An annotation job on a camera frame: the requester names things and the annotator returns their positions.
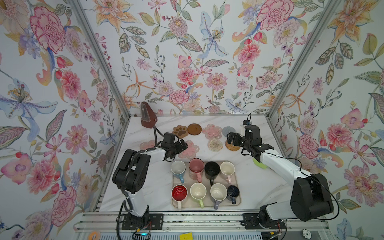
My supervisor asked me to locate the woven rattan round coaster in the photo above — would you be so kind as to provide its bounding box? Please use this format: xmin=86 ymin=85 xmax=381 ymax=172
xmin=225 ymin=141 xmax=240 ymax=152

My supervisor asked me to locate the pink flower coaster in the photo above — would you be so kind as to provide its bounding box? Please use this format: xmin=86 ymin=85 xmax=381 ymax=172
xmin=140 ymin=140 xmax=156 ymax=150
xmin=178 ymin=141 xmax=200 ymax=160
xmin=202 ymin=124 xmax=222 ymax=140

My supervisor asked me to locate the grey blue round coaster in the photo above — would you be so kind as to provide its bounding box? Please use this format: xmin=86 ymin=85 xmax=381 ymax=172
xmin=222 ymin=126 xmax=237 ymax=138

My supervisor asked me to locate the brown paw shaped coaster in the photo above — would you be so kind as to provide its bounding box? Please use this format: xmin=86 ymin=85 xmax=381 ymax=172
xmin=173 ymin=125 xmax=189 ymax=139

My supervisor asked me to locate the brown round wooden coaster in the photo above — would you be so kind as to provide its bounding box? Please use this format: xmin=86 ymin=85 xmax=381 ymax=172
xmin=187 ymin=124 xmax=202 ymax=136

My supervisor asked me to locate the white embroidered round coaster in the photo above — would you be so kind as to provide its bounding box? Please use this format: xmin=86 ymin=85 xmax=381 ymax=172
xmin=208 ymin=139 xmax=223 ymax=152

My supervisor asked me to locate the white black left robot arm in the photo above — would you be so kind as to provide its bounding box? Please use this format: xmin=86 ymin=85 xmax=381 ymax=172
xmin=112 ymin=133 xmax=188 ymax=218

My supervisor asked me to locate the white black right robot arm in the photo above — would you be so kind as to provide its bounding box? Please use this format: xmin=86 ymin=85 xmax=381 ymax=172
xmin=227 ymin=125 xmax=336 ymax=225

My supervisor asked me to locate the green silicone spatula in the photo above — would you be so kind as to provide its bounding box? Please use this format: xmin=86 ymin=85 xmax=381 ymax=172
xmin=253 ymin=158 xmax=268 ymax=170

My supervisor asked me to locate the brown wooden metronome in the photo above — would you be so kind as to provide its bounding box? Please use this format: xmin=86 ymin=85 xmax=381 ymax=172
xmin=141 ymin=102 xmax=158 ymax=129

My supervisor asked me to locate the black mug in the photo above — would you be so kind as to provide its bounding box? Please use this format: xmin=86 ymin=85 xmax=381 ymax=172
xmin=205 ymin=162 xmax=221 ymax=186

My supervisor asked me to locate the beige serving tray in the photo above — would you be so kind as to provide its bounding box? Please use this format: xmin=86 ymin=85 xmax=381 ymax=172
xmin=173 ymin=173 xmax=242 ymax=211

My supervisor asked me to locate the red interior white mug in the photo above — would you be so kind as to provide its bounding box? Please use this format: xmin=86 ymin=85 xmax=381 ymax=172
xmin=171 ymin=185 xmax=188 ymax=211

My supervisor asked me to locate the small dark navy mug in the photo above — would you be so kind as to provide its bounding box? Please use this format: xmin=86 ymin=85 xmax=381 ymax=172
xmin=227 ymin=185 xmax=240 ymax=205

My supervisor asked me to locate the yellow sticky note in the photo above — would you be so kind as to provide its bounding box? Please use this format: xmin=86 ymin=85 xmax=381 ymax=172
xmin=179 ymin=233 xmax=194 ymax=240

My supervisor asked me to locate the orange tape roll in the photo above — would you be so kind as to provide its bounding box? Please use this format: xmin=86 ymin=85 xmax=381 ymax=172
xmin=87 ymin=231 xmax=101 ymax=240

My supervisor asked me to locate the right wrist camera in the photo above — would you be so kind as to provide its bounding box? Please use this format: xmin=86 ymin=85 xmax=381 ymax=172
xmin=243 ymin=120 xmax=252 ymax=127

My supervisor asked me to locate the white mug blue handle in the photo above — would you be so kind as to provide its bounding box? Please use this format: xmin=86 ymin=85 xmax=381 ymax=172
xmin=171 ymin=161 xmax=186 ymax=184

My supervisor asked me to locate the cream mug pink handle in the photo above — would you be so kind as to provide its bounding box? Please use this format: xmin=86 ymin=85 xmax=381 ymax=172
xmin=220 ymin=162 xmax=236 ymax=184

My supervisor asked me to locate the cream mug green handle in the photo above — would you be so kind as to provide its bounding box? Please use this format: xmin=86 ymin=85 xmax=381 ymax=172
xmin=190 ymin=183 xmax=207 ymax=209

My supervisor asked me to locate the white mug purple handle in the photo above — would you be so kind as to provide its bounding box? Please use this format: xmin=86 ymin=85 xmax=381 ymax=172
xmin=210 ymin=183 xmax=228 ymax=210

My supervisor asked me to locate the aluminium front rail frame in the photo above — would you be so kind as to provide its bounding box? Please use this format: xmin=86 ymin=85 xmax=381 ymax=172
xmin=74 ymin=211 xmax=334 ymax=240

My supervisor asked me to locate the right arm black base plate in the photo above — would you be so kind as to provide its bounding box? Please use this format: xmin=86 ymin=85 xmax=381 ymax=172
xmin=241 ymin=213 xmax=287 ymax=230

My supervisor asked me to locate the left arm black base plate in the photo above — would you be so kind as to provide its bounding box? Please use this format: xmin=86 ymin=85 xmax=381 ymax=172
xmin=120 ymin=214 xmax=164 ymax=231

